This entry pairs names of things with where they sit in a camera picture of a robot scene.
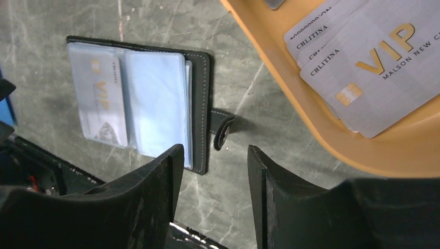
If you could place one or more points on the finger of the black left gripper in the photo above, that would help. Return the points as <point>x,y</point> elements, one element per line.
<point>6,88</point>

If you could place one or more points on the white card in tray right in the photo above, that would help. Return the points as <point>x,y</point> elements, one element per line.
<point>372,62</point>

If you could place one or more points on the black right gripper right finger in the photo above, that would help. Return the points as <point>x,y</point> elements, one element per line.
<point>290,212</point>

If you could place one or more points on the black leather card holder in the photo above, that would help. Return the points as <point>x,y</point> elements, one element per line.
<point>167,99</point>

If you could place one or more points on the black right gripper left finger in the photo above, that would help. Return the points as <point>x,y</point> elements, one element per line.
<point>133,211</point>

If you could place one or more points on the orange oval tray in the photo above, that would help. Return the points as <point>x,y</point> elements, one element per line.
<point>408,149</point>

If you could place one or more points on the white VIP card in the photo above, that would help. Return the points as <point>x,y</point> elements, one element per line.
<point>97,81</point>

